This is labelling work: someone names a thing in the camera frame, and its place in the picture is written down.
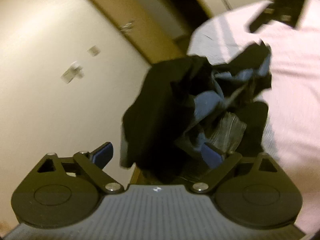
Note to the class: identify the grey pink herringbone duvet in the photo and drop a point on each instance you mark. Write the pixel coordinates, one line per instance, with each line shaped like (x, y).
(291, 135)

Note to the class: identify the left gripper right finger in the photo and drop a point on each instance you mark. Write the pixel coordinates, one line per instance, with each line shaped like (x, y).
(220, 164)

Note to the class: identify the wooden door frame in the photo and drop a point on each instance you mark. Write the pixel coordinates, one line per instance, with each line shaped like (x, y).
(137, 26)

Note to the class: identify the wall switch plate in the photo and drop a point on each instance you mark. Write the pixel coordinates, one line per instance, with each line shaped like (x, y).
(74, 71)

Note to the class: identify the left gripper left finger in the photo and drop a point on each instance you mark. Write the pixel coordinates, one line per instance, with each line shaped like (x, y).
(91, 166)

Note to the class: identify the wall socket plate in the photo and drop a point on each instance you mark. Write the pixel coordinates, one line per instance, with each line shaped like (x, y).
(94, 51)

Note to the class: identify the black garment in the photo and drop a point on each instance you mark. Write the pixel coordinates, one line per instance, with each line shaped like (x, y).
(186, 103)

